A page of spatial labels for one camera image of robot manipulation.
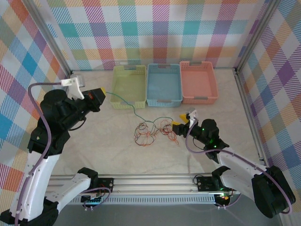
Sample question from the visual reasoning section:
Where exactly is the thin dark green cable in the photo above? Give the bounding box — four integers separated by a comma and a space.
134, 123, 165, 142

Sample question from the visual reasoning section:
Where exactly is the pink plastic basket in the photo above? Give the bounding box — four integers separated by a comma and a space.
179, 60, 220, 105

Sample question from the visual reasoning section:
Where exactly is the blue plastic basket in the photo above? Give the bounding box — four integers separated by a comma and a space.
146, 63, 183, 108

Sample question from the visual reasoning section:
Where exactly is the green plastic basket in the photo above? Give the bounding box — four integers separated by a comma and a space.
110, 65, 148, 110

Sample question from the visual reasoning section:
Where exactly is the aluminium side floor rail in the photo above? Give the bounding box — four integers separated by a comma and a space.
234, 68, 269, 167

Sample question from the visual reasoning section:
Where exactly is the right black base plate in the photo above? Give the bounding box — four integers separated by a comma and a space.
196, 175, 236, 193

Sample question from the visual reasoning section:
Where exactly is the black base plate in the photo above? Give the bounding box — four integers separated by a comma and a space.
196, 175, 236, 193
89, 177, 115, 194

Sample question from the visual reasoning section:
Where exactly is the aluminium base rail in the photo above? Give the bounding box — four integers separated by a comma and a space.
46, 173, 254, 197

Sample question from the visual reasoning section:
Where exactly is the aluminium frame post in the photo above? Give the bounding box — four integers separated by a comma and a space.
234, 0, 282, 75
29, 0, 74, 76

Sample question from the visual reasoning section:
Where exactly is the slotted grey cable duct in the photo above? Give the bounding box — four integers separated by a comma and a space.
68, 196, 217, 205

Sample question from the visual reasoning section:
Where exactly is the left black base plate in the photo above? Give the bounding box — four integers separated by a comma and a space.
89, 177, 115, 194

